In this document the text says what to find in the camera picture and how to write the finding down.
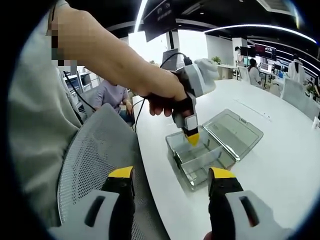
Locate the clear grey guide fixture box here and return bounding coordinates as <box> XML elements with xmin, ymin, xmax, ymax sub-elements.
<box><xmin>165</xmin><ymin>108</ymin><xmax>265</xmax><ymax>192</ymax></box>

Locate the black monitor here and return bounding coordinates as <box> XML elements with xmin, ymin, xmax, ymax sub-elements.
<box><xmin>161</xmin><ymin>48</ymin><xmax>185</xmax><ymax>72</ymax></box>

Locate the black cable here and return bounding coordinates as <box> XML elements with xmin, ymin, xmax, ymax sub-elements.
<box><xmin>131</xmin><ymin>98</ymin><xmax>151</xmax><ymax>134</ymax></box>
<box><xmin>62</xmin><ymin>51</ymin><xmax>193</xmax><ymax>126</ymax></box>

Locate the grey mesh office chair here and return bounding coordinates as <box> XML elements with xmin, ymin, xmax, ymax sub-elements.
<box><xmin>56</xmin><ymin>102</ymin><xmax>176</xmax><ymax>240</ymax></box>

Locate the white table cable flap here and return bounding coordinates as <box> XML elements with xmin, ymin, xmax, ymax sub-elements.
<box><xmin>233</xmin><ymin>98</ymin><xmax>273</xmax><ymax>123</ymax></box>

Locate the person's left hand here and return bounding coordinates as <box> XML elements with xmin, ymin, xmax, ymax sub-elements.
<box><xmin>146</xmin><ymin>71</ymin><xmax>188</xmax><ymax>118</ymax></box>

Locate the clear plastic divider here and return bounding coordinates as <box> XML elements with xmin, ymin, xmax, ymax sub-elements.
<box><xmin>179</xmin><ymin>145</ymin><xmax>224</xmax><ymax>172</ymax></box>

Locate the red wall screen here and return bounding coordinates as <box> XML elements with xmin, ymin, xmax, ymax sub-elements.
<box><xmin>254</xmin><ymin>44</ymin><xmax>278</xmax><ymax>61</ymax></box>

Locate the hanging dark screen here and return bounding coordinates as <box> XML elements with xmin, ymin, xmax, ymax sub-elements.
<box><xmin>143</xmin><ymin>1</ymin><xmax>176</xmax><ymax>43</ymax></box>

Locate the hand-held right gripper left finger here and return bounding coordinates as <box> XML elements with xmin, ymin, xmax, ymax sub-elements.
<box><xmin>48</xmin><ymin>165</ymin><xmax>137</xmax><ymax>240</ymax></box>

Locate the person's light grey shirt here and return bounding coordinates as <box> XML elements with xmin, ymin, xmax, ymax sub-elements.
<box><xmin>7</xmin><ymin>7</ymin><xmax>85</xmax><ymax>227</ymax></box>

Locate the metal shelf rack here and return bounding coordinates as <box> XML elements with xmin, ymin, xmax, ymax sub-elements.
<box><xmin>62</xmin><ymin>69</ymin><xmax>101</xmax><ymax>111</ymax></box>

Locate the white office chair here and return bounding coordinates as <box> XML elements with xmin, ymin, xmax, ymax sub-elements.
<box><xmin>281</xmin><ymin>78</ymin><xmax>320</xmax><ymax>121</ymax></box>

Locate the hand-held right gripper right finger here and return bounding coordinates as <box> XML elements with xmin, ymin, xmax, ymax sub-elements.
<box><xmin>207</xmin><ymin>166</ymin><xmax>295</xmax><ymax>240</ymax></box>

